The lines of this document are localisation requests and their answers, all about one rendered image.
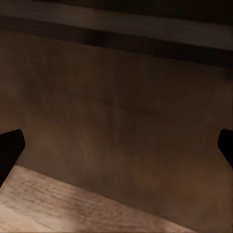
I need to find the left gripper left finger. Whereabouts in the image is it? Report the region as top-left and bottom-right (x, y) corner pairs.
(0, 129), (25, 187)

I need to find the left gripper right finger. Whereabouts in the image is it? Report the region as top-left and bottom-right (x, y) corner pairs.
(217, 129), (233, 168)

